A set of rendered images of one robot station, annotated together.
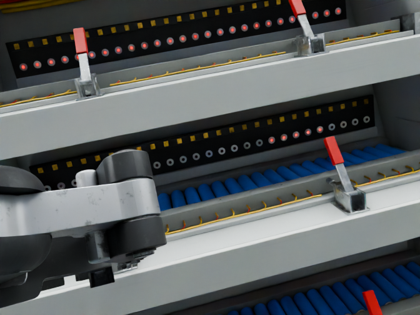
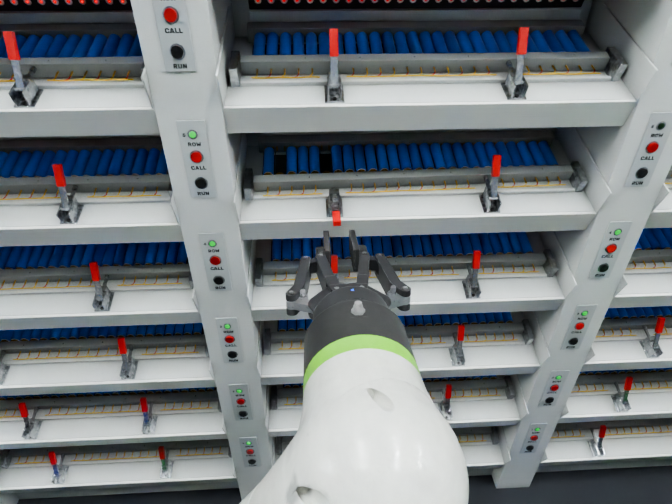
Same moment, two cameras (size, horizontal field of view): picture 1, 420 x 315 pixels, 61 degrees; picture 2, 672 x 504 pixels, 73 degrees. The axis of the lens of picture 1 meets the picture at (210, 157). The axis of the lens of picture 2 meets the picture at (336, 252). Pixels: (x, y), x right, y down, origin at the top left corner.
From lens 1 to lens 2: 43 cm
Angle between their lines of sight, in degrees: 38
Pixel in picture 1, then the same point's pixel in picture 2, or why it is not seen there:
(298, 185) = (462, 176)
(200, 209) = (388, 179)
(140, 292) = (341, 229)
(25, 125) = (287, 115)
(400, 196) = (525, 205)
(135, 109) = (366, 117)
